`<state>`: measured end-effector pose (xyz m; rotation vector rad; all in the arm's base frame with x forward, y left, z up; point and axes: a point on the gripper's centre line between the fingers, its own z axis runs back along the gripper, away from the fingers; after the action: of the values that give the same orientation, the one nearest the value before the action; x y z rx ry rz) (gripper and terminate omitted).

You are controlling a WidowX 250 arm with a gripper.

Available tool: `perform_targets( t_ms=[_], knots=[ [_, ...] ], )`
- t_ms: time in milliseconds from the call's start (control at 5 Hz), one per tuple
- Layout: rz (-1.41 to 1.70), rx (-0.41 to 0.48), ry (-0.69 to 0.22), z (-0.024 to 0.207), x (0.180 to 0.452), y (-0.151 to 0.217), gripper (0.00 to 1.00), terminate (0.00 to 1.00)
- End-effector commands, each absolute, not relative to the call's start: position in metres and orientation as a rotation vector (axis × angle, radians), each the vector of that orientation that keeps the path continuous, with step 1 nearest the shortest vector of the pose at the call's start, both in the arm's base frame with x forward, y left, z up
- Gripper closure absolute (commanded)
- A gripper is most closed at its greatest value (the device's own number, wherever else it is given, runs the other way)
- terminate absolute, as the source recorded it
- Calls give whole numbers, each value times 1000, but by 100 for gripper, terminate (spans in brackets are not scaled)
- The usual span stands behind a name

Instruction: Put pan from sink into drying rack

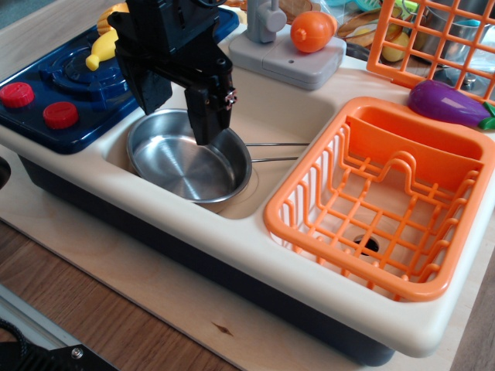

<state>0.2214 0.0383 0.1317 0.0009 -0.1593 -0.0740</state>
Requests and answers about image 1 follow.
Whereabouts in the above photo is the cream toy kitchen sink unit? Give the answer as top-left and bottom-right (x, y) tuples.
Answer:
(0, 22), (495, 367)

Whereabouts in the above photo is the orange plastic grid basket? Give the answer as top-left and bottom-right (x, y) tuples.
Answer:
(367, 1), (494, 103)

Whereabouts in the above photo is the red stove knob left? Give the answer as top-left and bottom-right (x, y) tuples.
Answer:
(0, 82), (35, 108)

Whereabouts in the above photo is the yellow toy banana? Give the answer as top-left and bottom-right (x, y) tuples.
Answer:
(85, 29), (118, 71)

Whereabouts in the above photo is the purple toy eggplant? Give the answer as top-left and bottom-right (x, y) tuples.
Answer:
(407, 80), (494, 131)

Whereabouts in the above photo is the dark blue toy stove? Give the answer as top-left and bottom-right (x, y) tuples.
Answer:
(1, 5), (238, 154)

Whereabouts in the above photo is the orange toy fruit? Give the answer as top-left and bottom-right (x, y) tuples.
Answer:
(290, 11), (338, 53)

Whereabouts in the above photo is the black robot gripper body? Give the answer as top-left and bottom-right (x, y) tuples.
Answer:
(108, 1), (234, 91)

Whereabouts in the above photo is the red stove knob right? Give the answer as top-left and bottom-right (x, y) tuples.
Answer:
(43, 101), (79, 130)

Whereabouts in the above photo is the black bracket with screw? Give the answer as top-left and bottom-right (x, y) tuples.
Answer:
(1, 318), (117, 371)

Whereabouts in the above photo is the small stainless steel pan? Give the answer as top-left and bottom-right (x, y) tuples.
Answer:
(126, 109), (307, 206)

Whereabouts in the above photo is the grey toy faucet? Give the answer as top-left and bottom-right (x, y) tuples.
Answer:
(229, 1), (347, 90)

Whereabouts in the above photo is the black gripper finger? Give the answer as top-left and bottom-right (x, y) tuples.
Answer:
(120, 61), (172, 115)
(185, 83), (237, 145)

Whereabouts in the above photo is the orange plastic drying rack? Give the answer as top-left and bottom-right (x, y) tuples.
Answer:
(264, 97), (494, 302)

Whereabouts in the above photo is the red stove knob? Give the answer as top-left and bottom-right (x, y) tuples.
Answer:
(43, 101), (79, 130)
(0, 82), (35, 108)

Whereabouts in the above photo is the large metal pot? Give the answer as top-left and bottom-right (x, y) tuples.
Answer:
(414, 0), (494, 73)

